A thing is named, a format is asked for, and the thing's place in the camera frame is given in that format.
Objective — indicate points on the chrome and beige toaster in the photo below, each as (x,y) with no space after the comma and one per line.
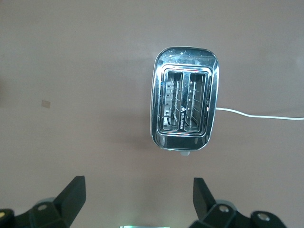
(180,142)

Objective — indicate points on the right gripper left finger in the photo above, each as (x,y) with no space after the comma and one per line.
(61,209)

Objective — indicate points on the small brown tape square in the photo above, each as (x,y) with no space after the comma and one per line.
(46,104)

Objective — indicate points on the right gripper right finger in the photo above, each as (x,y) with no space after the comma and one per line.
(213,213)

